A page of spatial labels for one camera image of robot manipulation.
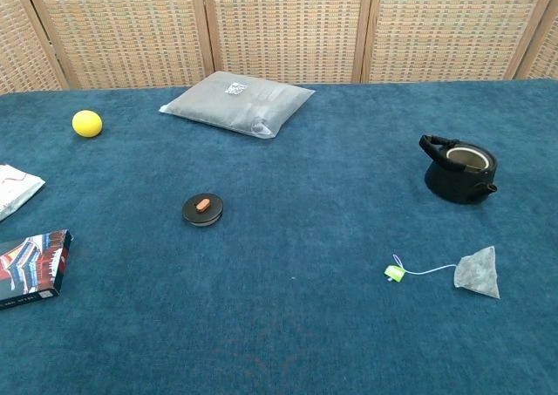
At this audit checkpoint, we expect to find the white tissue pack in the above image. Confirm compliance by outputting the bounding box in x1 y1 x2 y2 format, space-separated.
0 164 46 222

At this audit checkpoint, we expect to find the pyramid tea bag green tag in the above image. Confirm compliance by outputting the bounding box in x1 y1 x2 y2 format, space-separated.
384 245 501 300

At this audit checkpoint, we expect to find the grey plastic pouch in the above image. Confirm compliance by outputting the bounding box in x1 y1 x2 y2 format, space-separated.
158 71 316 140

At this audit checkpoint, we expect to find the red blue printed box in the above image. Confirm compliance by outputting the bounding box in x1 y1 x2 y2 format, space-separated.
0 228 74 311

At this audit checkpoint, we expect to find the woven wooden folding screen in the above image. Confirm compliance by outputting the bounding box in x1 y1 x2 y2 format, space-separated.
0 0 558 95

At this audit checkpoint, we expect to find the yellow ball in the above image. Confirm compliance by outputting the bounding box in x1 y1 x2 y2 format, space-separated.
71 110 104 139

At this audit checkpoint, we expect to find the blue table cloth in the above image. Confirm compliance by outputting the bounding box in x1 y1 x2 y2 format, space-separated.
0 78 558 395

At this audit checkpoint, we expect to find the small black round disc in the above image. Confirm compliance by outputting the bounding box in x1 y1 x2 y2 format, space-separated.
181 193 225 228

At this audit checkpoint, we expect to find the small black cup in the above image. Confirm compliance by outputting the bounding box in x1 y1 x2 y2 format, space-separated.
418 133 499 205

